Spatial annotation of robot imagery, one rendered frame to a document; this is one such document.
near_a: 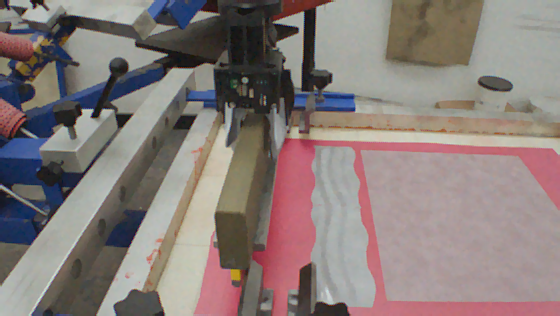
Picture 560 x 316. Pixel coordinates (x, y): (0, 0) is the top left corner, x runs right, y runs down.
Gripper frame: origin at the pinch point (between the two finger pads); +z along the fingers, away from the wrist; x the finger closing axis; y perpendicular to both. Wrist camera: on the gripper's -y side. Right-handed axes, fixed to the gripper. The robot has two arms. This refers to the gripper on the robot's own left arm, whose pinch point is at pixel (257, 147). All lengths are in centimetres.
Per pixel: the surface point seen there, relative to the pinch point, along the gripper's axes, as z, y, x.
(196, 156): 6.3, -7.0, -10.8
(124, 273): 6.2, 18.4, -13.2
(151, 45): 11, -81, -45
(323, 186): 9.1, -4.2, 9.6
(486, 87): 58, -173, 110
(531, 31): 30, -200, 142
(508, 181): 9.7, -8.3, 41.2
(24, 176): 4.5, 3.3, -35.0
